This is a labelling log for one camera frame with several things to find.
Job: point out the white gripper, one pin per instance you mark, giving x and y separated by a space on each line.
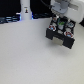
72 9

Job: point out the black kcup holder drawer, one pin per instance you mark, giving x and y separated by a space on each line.
57 34

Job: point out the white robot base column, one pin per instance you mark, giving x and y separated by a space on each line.
26 13

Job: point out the kcup with blue lid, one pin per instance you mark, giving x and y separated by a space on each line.
70 25

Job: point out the kcup with red lid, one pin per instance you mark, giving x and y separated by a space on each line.
69 34

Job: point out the black keyboard with blue light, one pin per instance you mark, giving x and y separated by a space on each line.
10 19

